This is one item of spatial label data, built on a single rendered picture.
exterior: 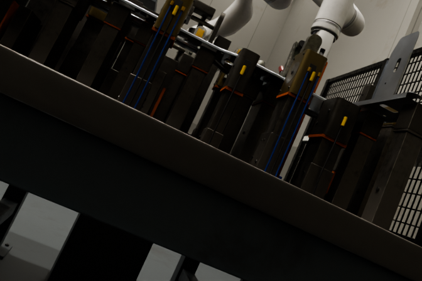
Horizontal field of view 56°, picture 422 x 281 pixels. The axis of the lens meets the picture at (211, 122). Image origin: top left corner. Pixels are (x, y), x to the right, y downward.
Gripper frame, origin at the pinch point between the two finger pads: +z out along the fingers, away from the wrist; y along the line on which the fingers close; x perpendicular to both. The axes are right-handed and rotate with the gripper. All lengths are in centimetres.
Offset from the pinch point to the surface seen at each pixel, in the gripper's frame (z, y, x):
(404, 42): -28.3, -4.7, 26.7
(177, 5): 3.2, 18.0, -40.4
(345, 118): 9.5, 19.4, 7.1
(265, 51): -278, -783, 134
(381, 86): -13.0, -7.4, 26.6
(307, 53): -0.5, 19.8, -8.1
